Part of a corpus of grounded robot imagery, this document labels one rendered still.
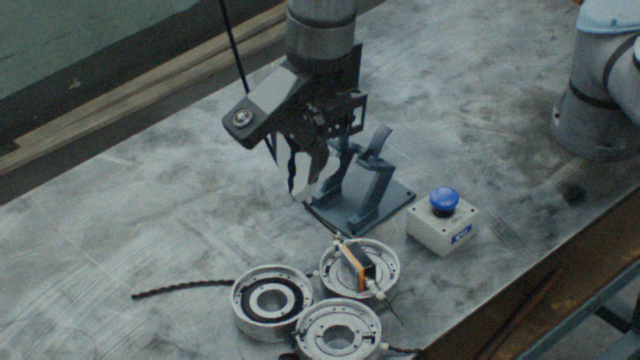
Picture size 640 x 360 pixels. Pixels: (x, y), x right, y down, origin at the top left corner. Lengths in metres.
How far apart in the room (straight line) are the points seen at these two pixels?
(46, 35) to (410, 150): 1.57
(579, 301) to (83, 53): 1.76
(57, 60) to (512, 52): 1.55
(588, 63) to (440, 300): 0.41
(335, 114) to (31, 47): 1.86
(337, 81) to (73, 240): 0.50
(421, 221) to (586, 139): 0.31
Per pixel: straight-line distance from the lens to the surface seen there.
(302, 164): 1.26
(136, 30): 3.18
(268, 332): 1.36
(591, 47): 1.57
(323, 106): 1.22
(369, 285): 1.37
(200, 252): 1.51
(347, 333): 1.38
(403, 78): 1.79
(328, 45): 1.17
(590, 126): 1.64
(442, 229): 1.46
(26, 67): 3.03
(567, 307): 1.78
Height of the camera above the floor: 1.87
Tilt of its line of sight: 42 degrees down
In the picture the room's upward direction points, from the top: 2 degrees counter-clockwise
